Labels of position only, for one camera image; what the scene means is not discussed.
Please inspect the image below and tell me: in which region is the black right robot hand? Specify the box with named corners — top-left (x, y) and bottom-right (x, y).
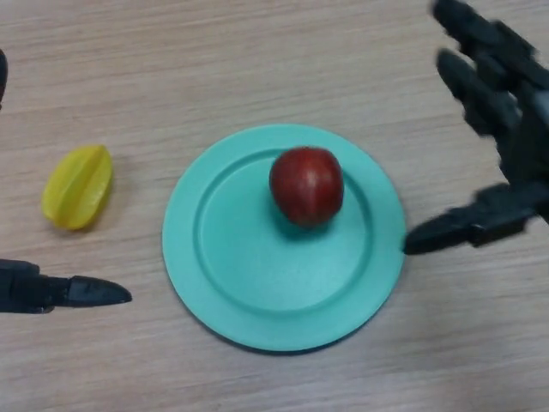
top-left (401, 0), bottom-right (549, 257)

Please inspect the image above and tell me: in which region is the red apple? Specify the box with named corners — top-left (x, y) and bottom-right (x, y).
top-left (268, 146), bottom-right (345, 227)

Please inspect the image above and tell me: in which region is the green round plate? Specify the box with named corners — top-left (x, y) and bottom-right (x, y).
top-left (162, 124), bottom-right (407, 354)

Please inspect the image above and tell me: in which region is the yellow starfruit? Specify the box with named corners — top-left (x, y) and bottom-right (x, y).
top-left (40, 144), bottom-right (114, 232)

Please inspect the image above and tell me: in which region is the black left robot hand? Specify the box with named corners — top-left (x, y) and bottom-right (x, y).
top-left (0, 49), bottom-right (133, 315)

